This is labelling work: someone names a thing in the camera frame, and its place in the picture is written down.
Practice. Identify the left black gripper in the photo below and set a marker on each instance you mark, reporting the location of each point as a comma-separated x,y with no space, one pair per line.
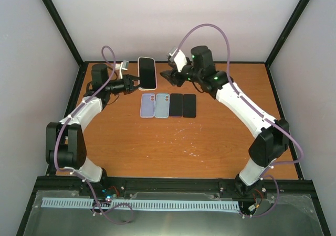
129,87

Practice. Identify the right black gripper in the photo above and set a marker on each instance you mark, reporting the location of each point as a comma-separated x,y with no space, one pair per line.
172,77

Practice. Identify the purple phone black screen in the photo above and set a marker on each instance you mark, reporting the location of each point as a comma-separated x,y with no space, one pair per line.
176,105

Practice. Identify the lilac phone case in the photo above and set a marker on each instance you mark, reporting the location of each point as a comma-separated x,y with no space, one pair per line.
147,105

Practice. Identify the light blue phone case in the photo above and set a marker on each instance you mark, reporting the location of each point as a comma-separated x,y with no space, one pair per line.
162,105

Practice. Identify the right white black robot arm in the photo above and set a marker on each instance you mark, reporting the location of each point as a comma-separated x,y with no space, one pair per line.
270,134

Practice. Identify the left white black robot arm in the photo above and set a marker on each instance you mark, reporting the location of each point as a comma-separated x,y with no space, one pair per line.
65,143

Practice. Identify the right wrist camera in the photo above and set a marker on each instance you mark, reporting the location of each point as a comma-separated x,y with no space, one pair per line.
177,57

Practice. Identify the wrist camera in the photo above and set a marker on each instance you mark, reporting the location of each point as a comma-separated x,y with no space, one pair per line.
177,57
120,67

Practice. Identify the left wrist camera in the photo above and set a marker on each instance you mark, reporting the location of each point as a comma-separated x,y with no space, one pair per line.
120,67

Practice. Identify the black mounting rail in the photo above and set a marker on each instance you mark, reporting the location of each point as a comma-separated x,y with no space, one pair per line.
225,188

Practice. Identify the black enclosure frame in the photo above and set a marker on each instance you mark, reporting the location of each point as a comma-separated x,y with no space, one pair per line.
300,210

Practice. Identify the light blue cable duct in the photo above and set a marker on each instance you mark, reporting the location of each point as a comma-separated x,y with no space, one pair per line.
142,205

